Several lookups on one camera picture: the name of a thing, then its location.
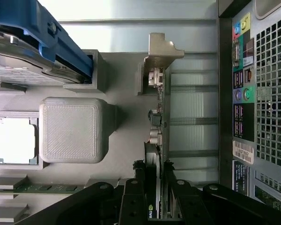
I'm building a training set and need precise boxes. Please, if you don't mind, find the hard disk in blue carrier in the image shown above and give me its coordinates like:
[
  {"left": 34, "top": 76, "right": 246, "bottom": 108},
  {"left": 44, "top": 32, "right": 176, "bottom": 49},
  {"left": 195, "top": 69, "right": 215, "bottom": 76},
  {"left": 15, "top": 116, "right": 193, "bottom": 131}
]
[{"left": 0, "top": 0, "right": 95, "bottom": 88}]

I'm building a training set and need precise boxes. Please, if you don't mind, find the white barcode sticker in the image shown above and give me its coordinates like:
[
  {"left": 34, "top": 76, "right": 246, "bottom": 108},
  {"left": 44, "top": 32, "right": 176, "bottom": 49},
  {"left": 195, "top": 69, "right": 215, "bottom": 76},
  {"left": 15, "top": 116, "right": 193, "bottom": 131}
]
[{"left": 232, "top": 140, "right": 256, "bottom": 165}]

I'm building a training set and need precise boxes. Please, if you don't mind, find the black and gray PC case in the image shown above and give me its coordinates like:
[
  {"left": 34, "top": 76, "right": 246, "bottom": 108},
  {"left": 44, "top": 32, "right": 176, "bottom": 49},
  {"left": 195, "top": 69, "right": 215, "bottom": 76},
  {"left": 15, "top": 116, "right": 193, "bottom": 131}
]
[{"left": 216, "top": 0, "right": 281, "bottom": 225}]

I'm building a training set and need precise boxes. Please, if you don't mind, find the silver CPU chip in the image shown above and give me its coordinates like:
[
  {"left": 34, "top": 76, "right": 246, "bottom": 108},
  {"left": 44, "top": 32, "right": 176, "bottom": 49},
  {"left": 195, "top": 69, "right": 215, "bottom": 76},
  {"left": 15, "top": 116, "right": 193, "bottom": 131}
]
[{"left": 0, "top": 116, "right": 39, "bottom": 165}]

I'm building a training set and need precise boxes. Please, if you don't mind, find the green RAM stick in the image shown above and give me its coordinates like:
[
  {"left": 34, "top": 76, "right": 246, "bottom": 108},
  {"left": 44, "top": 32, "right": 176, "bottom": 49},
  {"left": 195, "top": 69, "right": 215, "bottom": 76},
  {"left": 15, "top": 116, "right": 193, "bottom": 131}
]
[{"left": 0, "top": 183, "right": 86, "bottom": 195}]

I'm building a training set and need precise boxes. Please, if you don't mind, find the gray printed parts rack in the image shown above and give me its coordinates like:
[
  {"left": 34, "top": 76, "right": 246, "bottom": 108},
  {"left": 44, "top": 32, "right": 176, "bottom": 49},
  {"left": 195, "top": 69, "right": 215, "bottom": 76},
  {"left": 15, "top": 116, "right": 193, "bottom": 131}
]
[{"left": 0, "top": 49, "right": 172, "bottom": 225}]

